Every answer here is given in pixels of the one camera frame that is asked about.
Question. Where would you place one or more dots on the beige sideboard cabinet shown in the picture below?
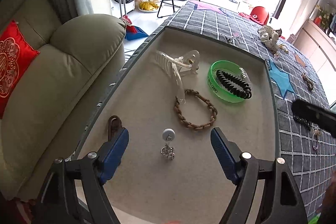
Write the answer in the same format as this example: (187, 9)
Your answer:
(320, 51)

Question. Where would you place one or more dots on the grey checked bed cover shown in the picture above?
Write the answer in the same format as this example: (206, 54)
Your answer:
(312, 172)

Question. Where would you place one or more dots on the blue dustpan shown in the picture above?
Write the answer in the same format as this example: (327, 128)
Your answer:
(134, 33)

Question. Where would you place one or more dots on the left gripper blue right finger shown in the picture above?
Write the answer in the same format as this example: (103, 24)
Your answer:
(228, 154)

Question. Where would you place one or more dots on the red embroidered cushion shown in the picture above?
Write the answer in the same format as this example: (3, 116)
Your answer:
(16, 57)

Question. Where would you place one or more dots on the clear plastic hair claw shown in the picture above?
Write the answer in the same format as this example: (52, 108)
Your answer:
(175, 68)

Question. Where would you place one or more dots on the black spiral tie in tray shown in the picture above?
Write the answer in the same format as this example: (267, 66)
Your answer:
(235, 85)

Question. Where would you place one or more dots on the round gold keychain charm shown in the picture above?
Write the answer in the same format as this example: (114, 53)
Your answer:
(315, 140)

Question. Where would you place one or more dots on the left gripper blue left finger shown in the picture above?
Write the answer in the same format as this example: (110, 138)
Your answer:
(110, 155)

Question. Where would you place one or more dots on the silver charm with grey disc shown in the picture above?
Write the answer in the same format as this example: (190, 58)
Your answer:
(167, 150)

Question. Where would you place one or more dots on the red flower vase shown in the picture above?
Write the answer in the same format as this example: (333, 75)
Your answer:
(318, 20)

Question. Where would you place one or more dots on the green plastic bangle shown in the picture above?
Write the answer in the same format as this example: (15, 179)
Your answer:
(216, 86)

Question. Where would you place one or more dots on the red handled broom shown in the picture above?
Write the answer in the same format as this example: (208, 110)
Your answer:
(123, 13)

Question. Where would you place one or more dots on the green leather sofa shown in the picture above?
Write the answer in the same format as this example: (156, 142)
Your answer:
(50, 105)

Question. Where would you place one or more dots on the red plastic chair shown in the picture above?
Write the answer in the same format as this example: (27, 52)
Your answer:
(258, 15)

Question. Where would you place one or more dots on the gold hair clip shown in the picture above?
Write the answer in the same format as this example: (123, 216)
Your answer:
(283, 48)

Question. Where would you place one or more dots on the beige jewelry tray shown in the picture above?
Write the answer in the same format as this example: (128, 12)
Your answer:
(191, 188)

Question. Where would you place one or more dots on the yellow basket with bananas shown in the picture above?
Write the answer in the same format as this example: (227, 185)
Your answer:
(148, 5)

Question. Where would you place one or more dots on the brown snap hair clip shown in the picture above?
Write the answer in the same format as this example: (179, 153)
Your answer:
(114, 124)

